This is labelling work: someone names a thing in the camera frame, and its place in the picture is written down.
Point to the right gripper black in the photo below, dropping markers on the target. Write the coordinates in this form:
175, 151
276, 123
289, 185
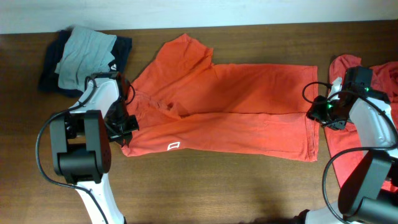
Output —
315, 111

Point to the pink red t-shirt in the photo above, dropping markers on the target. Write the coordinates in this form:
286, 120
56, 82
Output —
384, 79

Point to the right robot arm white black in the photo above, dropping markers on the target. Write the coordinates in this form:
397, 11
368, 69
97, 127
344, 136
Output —
361, 198

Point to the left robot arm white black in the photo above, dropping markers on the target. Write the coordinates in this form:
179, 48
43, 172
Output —
81, 137

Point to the grey folded garment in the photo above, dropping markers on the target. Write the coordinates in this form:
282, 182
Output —
86, 52

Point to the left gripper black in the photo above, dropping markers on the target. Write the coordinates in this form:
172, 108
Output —
127, 134

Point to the dark navy folded garment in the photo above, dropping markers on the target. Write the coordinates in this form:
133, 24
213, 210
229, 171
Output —
48, 81

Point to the orange printed t-shirt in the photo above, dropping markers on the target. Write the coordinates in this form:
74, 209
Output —
184, 100

